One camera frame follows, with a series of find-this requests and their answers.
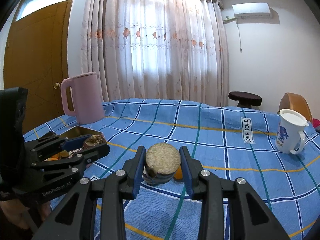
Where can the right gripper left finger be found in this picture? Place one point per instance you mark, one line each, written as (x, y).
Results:
(74, 216)

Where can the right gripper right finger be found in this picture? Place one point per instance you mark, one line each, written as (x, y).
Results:
(228, 206)

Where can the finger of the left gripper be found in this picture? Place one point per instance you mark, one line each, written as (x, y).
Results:
(55, 178)
(51, 144)

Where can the orange tangerine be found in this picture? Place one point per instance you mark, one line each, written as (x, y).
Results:
(178, 176)

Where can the cork-lidded small jar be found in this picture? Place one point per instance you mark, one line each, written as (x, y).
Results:
(162, 160)

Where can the tangerine inside tin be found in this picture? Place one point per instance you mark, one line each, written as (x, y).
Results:
(54, 157)

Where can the gold metal tin box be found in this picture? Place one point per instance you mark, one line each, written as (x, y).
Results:
(79, 131)

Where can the pink plastic pitcher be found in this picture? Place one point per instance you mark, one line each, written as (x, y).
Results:
(86, 98)

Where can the blue plaid tablecloth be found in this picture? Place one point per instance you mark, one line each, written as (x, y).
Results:
(229, 142)

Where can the white mug blue print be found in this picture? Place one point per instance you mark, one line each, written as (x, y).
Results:
(290, 138)

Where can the brown wooden door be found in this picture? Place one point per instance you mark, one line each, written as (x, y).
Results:
(35, 57)

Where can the dark round stool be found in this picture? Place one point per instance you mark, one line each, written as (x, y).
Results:
(245, 99)

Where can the brown leather armchair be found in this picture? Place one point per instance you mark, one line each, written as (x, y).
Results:
(297, 103)

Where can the sheer floral curtain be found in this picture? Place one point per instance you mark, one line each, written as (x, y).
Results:
(157, 49)

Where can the white wall air conditioner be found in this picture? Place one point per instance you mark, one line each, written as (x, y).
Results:
(252, 10)

